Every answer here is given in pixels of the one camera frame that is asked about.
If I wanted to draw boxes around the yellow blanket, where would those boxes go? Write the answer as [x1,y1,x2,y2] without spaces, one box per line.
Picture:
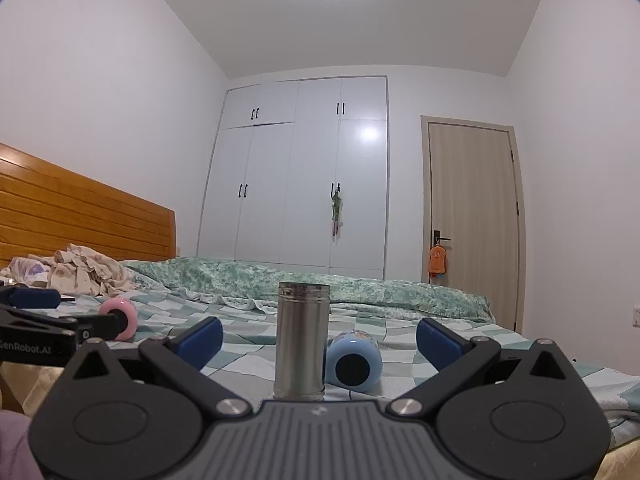
[0,360,640,480]

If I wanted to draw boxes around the wooden headboard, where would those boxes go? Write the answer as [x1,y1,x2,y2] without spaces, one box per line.
[0,142,177,269]

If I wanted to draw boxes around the pile of crumpled clothes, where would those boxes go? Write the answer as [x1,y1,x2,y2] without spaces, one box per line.
[0,243,144,297]

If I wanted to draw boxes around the beige door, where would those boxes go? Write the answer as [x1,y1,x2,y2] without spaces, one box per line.
[420,114,527,334]

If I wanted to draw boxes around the stainless steel cup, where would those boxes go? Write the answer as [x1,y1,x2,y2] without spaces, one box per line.
[273,282,332,402]

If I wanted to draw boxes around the light blue cup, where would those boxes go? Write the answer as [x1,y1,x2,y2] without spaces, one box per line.
[325,331,383,393]

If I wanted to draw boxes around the purple cloth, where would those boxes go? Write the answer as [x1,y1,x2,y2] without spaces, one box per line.
[0,407,47,480]

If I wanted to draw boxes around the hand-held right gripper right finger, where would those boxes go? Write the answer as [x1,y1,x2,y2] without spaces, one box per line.
[387,316,583,418]

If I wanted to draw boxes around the white wardrobe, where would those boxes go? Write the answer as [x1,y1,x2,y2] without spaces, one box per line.
[197,75,390,281]

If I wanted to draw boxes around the pink cup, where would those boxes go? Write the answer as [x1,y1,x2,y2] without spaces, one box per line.
[98,298,139,342]

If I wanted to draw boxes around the checked bed sheet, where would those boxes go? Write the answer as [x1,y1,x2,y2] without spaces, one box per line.
[0,287,640,413]

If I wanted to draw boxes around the orange hanging pouch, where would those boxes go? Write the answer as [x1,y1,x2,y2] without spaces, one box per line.
[428,245,449,277]

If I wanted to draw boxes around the green floral quilt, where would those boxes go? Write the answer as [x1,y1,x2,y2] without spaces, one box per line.
[122,256,495,324]

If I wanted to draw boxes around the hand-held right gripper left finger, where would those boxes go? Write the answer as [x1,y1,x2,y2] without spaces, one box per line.
[62,316,251,418]

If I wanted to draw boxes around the green hanging ornament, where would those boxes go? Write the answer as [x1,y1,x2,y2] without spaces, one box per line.
[329,184,346,237]

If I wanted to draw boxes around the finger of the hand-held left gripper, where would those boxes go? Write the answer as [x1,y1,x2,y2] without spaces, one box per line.
[0,285,62,311]
[0,304,127,353]

